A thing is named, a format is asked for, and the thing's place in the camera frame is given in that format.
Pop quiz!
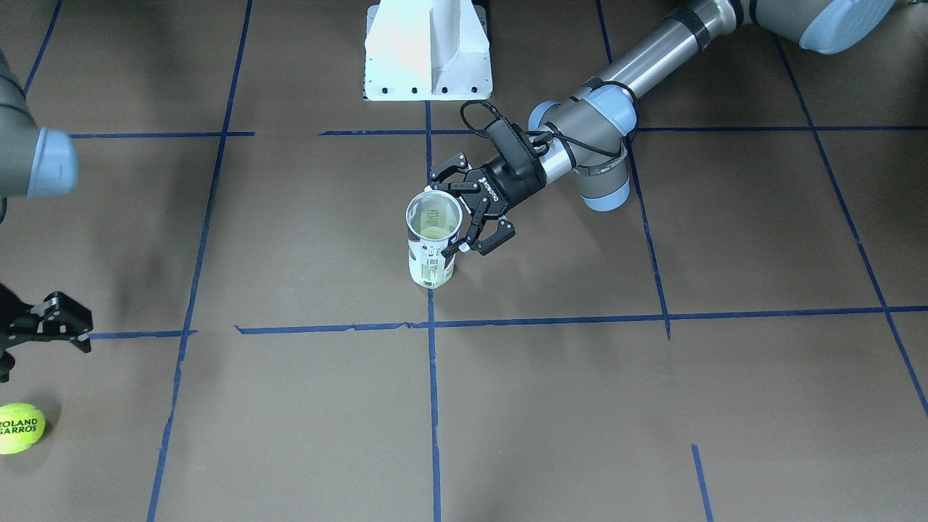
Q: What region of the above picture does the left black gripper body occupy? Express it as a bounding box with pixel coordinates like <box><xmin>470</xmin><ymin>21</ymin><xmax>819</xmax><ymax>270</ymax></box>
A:
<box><xmin>475</xmin><ymin>152</ymin><xmax>546</xmax><ymax>217</ymax></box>

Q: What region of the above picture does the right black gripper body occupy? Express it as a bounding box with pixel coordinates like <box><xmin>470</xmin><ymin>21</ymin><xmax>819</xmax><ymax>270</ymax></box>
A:
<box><xmin>1</xmin><ymin>284</ymin><xmax>33</xmax><ymax>383</ymax></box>

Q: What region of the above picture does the clear tennis ball can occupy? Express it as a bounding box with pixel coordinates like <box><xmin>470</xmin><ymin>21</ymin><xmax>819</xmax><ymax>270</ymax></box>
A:
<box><xmin>405</xmin><ymin>191</ymin><xmax>462</xmax><ymax>289</ymax></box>

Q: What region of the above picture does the yellow tennis ball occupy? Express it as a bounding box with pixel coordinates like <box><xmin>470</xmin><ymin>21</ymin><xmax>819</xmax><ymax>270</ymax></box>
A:
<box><xmin>1</xmin><ymin>403</ymin><xmax>46</xmax><ymax>455</ymax></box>

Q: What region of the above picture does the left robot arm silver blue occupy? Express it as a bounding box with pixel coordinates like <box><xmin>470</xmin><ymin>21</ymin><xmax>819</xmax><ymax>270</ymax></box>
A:
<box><xmin>428</xmin><ymin>1</ymin><xmax>894</xmax><ymax>258</ymax></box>

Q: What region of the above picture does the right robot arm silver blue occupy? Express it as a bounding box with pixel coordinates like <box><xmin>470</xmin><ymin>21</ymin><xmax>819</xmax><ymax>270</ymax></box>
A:
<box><xmin>1</xmin><ymin>56</ymin><xmax>94</xmax><ymax>383</ymax></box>

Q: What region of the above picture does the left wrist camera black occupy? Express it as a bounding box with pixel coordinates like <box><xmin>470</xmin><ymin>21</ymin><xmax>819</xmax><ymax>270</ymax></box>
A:
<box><xmin>484</xmin><ymin>118</ymin><xmax>540</xmax><ymax>181</ymax></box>

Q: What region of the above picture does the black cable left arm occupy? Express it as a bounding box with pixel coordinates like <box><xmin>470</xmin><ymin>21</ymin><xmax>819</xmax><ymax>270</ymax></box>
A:
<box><xmin>460</xmin><ymin>80</ymin><xmax>639</xmax><ymax>157</ymax></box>

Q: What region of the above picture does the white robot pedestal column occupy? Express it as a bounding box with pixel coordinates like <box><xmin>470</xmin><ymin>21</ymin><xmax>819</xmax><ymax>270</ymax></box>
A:
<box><xmin>362</xmin><ymin>1</ymin><xmax>494</xmax><ymax>102</ymax></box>

